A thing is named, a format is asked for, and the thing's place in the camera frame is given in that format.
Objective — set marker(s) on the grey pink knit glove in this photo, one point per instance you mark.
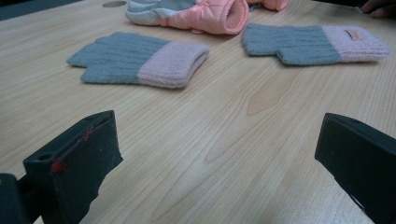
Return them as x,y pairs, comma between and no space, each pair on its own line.
299,43
124,59

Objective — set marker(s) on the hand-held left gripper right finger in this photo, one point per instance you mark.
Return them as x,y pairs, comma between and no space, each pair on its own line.
364,158

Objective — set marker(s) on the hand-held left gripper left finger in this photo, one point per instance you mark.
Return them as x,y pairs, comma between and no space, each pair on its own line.
81,161

